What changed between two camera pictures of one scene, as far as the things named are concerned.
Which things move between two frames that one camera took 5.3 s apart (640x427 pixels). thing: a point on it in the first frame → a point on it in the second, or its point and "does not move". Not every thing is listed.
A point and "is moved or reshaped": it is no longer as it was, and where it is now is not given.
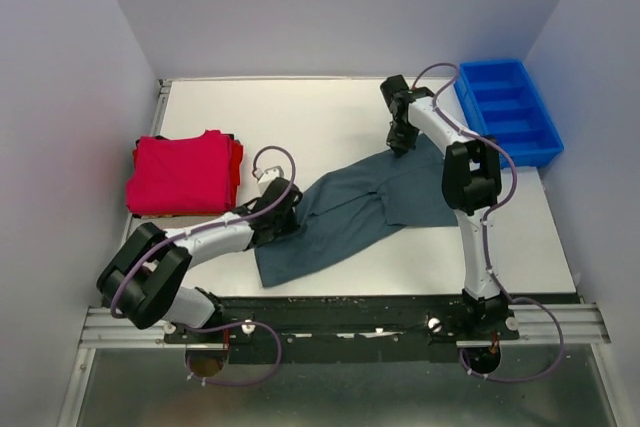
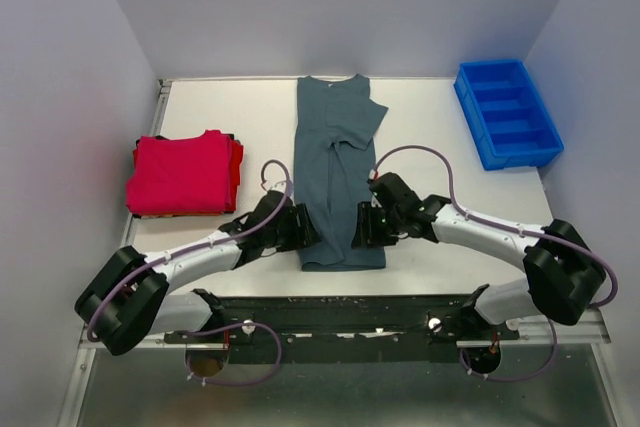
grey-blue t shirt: [354, 205] is moved or reshaped
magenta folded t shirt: [181, 176] does not move
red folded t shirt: [194, 174] does not move
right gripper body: [403, 136] → [376, 226]
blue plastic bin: [503, 103] does not move
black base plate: [356, 329] does not move
